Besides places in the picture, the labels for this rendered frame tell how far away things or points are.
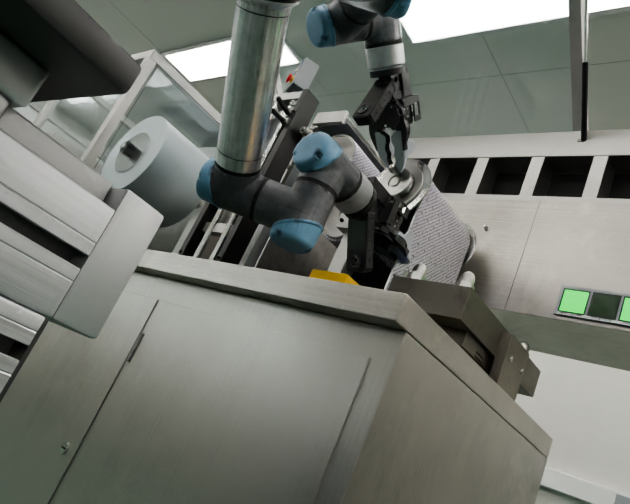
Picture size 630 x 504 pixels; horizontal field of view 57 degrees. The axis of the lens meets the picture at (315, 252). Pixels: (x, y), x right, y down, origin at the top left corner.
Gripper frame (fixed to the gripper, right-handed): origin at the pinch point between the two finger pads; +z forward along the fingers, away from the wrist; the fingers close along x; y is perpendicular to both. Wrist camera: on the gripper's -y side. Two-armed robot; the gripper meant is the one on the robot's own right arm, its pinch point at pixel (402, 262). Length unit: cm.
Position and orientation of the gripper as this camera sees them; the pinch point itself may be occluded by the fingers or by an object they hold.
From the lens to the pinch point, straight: 118.9
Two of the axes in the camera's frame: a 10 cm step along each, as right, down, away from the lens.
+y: 4.0, -8.6, 3.1
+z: 5.5, 4.9, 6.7
